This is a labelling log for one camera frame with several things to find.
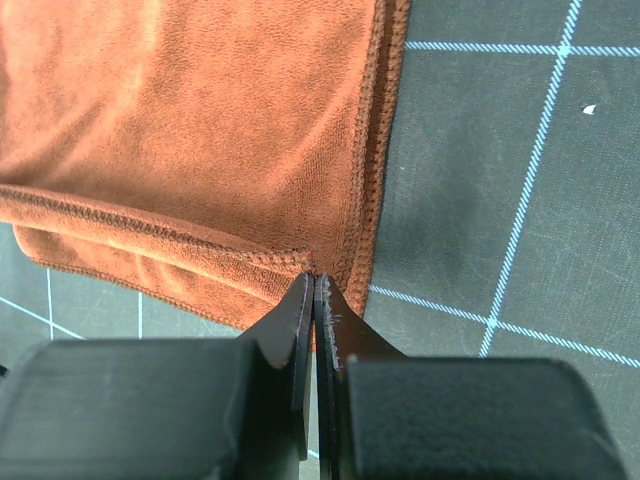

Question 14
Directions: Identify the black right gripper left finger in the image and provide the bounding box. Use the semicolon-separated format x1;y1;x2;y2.
1;274;314;479

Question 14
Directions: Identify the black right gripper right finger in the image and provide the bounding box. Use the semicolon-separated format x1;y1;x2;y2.
314;275;627;479

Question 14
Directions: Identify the brown towel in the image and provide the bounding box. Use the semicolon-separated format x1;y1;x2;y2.
1;1;410;329

